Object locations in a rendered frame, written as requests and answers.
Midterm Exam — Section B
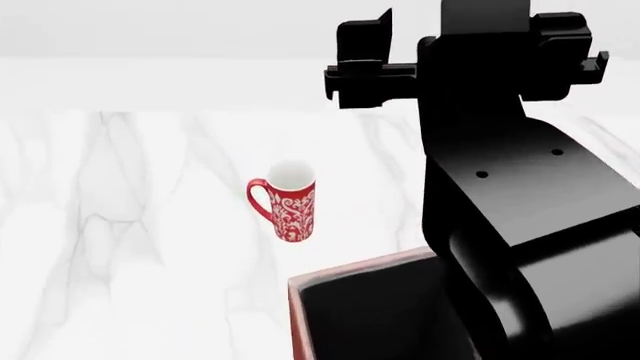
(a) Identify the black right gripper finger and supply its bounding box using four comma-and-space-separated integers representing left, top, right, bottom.
324, 7, 394, 111
521, 11, 611, 103

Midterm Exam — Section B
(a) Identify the red caddy with black interior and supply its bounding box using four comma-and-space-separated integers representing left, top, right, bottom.
287, 246, 482, 360

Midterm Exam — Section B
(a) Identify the red white patterned mug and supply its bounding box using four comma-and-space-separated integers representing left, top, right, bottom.
245, 159, 318, 244

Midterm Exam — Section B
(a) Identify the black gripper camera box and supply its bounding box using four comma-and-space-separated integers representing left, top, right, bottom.
439, 0, 531, 38

